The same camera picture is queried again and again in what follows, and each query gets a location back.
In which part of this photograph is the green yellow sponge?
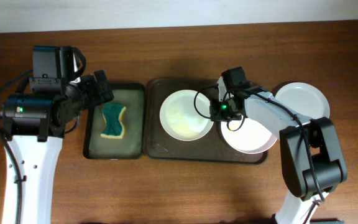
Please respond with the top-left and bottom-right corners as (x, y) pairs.
(101, 103), (126, 139)

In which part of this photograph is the cream plate top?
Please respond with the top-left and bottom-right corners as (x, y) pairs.
(159, 90), (214, 141)

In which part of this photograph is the grey white plate bottom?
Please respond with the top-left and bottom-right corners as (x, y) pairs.
(275, 82), (330, 119)

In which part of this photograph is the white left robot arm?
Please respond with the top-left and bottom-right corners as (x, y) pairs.
(0, 70), (114, 223)

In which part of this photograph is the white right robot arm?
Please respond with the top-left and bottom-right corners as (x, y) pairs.
(209, 88), (348, 223)

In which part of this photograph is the black water tray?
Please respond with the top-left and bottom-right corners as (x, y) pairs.
(83, 83), (145, 160)

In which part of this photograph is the brown serving tray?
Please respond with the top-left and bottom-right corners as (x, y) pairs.
(143, 78), (268, 164)

